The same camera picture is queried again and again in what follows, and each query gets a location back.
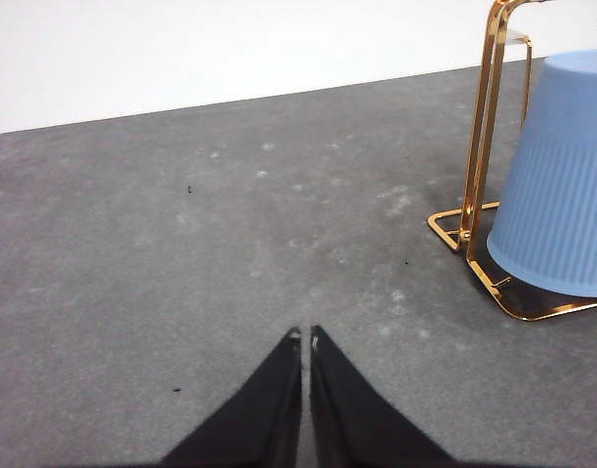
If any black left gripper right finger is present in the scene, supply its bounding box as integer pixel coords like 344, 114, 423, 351
309, 325, 458, 468

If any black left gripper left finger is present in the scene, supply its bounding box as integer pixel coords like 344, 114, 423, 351
159, 326, 303, 468

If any gold wire cup holder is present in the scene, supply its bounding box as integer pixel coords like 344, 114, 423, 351
427, 0, 597, 323

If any blue ribbed plastic cup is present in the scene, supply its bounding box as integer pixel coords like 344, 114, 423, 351
486, 48, 597, 299

